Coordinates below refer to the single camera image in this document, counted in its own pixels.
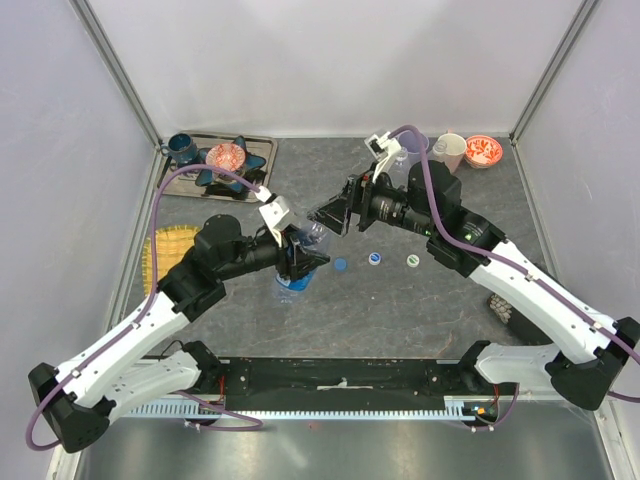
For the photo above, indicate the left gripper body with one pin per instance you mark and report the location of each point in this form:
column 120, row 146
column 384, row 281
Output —
column 287, row 265

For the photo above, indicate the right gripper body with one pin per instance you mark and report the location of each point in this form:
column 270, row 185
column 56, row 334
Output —
column 362, row 189

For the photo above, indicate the blue water bottle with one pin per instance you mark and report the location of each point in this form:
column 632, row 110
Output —
column 316, row 237

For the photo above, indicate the blue bottle cap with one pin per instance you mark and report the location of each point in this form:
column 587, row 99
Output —
column 340, row 264

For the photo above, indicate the Pocari Sweat bottle cap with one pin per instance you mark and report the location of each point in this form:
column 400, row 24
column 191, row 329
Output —
column 374, row 258

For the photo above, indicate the green white bottle cap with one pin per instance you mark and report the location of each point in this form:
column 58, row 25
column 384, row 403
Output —
column 413, row 261

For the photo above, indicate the clear bottle green label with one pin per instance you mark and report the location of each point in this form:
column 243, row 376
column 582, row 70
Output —
column 398, row 170

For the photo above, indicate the clear Pocari Sweat bottle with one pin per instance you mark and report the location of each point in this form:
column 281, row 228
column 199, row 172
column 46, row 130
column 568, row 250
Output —
column 439, row 150

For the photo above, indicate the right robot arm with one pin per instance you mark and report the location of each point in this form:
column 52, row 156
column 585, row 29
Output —
column 586, row 350

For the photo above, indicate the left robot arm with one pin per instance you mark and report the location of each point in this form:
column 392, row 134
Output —
column 83, row 396

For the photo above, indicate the purple plastic cup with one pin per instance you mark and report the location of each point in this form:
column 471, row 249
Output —
column 408, row 140

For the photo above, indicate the pink plastic cup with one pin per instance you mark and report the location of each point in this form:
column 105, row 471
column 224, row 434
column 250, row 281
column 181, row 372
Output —
column 456, row 150

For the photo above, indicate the red patterned bowl on tray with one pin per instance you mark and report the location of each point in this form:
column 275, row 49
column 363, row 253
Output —
column 228, row 156

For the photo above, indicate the blue star-shaped dish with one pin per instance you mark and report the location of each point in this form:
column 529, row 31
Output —
column 216, row 184

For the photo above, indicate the yellow woven plate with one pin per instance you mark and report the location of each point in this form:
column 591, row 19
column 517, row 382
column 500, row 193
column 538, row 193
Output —
column 172, row 243

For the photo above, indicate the red white floral bowl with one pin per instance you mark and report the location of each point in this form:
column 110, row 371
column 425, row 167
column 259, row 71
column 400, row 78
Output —
column 483, row 151

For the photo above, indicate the metal tray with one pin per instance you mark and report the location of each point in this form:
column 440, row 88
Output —
column 184, row 184

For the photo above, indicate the blue ceramic cup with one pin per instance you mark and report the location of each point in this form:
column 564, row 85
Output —
column 182, row 149

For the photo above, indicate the black floral rectangular dish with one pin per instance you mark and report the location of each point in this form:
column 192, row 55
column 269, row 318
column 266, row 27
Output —
column 519, row 325

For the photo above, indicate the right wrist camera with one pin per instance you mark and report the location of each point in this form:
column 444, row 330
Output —
column 384, row 148

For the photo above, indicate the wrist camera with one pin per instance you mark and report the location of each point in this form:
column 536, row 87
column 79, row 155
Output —
column 276, row 213
column 384, row 148

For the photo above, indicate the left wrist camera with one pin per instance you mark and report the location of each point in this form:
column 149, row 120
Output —
column 276, row 213

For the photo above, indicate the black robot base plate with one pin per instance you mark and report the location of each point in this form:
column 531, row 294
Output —
column 256, row 383

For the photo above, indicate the blue cable duct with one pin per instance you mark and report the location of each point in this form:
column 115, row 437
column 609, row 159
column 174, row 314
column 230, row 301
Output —
column 182, row 408

